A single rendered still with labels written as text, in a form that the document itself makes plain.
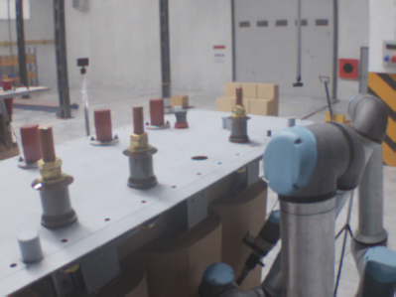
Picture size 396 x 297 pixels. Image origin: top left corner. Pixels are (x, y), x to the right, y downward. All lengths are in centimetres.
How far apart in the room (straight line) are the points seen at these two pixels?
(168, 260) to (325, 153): 72
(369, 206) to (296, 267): 77
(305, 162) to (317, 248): 17
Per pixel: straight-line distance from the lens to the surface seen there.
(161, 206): 80
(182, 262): 119
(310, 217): 63
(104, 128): 137
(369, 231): 145
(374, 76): 578
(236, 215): 150
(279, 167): 62
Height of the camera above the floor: 169
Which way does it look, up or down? 16 degrees down
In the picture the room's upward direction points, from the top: 1 degrees counter-clockwise
